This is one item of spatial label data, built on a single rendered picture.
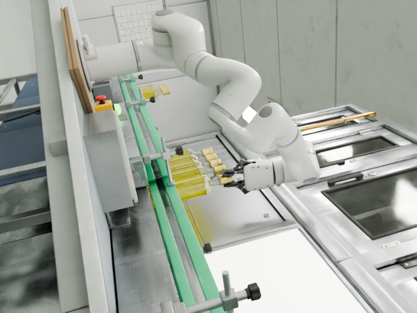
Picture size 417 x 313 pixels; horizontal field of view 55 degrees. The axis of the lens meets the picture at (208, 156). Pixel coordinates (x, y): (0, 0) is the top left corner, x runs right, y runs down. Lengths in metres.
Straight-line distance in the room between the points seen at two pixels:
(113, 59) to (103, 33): 5.93
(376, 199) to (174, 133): 6.38
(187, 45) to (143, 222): 0.50
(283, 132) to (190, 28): 0.38
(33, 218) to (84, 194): 0.60
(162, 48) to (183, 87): 6.26
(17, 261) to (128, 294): 0.69
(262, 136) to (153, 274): 0.45
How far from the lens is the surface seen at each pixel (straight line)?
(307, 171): 1.24
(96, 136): 1.01
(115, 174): 1.05
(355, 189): 1.63
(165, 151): 1.25
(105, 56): 1.24
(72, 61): 1.12
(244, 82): 1.08
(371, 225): 1.45
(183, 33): 1.14
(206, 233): 1.35
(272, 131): 1.09
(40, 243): 1.58
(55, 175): 1.00
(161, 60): 1.26
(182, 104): 7.57
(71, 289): 0.88
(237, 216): 1.41
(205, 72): 1.10
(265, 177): 1.37
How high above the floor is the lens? 0.85
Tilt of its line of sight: 11 degrees up
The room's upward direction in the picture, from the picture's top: 77 degrees clockwise
